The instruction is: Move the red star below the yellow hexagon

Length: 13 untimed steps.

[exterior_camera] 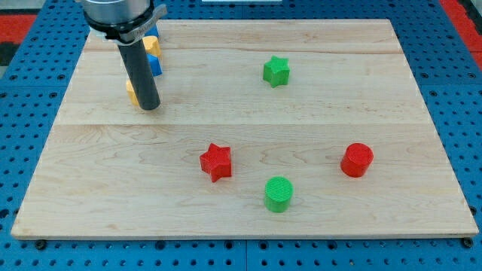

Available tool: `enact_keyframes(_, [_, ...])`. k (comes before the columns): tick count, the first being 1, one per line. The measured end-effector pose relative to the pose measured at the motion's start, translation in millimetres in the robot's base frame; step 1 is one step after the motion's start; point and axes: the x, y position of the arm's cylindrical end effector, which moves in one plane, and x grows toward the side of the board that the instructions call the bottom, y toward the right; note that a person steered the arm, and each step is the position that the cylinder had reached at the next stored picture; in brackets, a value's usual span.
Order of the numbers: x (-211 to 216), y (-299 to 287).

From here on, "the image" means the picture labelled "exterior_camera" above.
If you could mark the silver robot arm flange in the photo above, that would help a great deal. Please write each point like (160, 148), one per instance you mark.
(122, 21)

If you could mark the red star block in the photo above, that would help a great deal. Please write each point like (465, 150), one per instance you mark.
(216, 162)

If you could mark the green star block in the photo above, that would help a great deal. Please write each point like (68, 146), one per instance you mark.
(276, 71)

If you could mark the yellow hexagon block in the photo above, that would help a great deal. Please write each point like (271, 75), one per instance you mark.
(152, 46)

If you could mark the wooden board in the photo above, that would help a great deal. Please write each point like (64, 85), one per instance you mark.
(112, 171)

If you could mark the green cylinder block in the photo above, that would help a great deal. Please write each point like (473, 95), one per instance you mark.
(278, 192)

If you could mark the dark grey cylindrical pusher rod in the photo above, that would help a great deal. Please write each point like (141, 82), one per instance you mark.
(139, 72)

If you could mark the blue block near rod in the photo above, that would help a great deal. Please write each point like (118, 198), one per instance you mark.
(155, 65)

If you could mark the yellow block behind rod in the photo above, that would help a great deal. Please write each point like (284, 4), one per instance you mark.
(131, 93)

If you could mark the red cylinder block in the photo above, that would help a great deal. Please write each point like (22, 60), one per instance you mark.
(356, 160)

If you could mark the blue block under flange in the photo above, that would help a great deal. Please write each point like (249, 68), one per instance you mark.
(152, 32)

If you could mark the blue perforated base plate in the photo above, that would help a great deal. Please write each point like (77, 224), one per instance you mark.
(37, 77)

